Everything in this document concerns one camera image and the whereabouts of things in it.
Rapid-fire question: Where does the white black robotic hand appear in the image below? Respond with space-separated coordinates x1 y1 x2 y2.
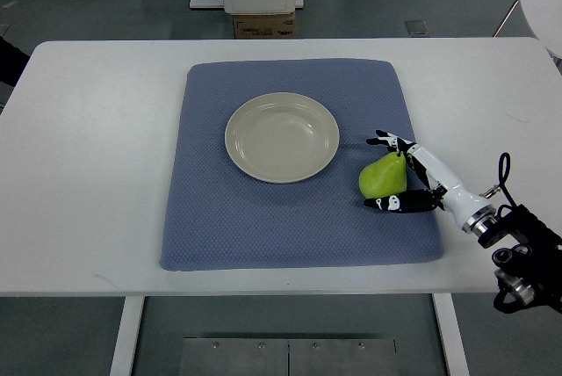
364 130 497 236

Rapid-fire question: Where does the green pear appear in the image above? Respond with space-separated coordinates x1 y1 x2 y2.
358 153 407 199

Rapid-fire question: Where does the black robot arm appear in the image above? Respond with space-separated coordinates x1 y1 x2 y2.
478 152 561 315

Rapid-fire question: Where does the grey floor plate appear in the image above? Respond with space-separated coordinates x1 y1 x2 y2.
405 20 429 35

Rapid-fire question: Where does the cream round plate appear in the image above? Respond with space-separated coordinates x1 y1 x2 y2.
224 92 340 184

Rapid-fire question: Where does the white right table leg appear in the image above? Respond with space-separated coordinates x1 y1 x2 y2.
432 293 470 376

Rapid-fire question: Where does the white table leg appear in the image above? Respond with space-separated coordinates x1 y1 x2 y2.
109 296 145 376
432 293 470 376

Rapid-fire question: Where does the blue textured mat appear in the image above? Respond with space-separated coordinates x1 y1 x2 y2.
160 59 443 271

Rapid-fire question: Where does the white chair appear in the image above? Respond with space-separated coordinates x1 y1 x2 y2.
493 0 562 62

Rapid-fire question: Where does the brown cardboard box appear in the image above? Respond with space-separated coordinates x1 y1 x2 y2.
233 12 296 40

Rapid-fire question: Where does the white left table leg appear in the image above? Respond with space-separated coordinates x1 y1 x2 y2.
109 296 145 376

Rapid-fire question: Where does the black object at left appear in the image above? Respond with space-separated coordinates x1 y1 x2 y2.
0 37 30 87

